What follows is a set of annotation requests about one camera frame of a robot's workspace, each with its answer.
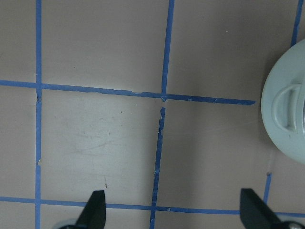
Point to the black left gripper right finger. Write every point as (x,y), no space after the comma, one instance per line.
(255,214)

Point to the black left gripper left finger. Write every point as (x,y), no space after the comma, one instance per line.
(93,215)

